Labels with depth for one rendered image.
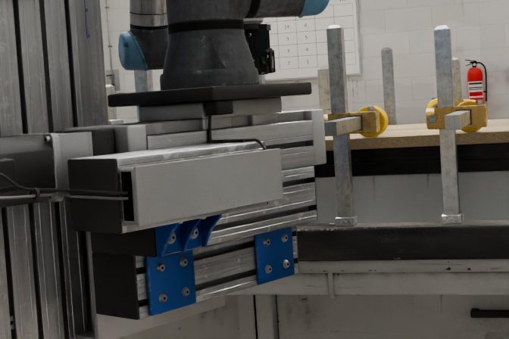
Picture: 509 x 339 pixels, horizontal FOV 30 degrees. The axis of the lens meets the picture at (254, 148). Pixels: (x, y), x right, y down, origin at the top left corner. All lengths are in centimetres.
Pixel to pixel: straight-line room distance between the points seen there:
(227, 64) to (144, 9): 44
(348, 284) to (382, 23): 724
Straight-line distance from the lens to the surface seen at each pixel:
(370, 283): 232
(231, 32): 142
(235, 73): 139
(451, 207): 224
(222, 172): 120
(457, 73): 331
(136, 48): 180
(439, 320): 255
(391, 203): 248
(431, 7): 946
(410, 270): 229
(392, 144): 241
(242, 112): 141
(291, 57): 952
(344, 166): 226
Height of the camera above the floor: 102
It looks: 3 degrees down
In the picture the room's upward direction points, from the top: 4 degrees counter-clockwise
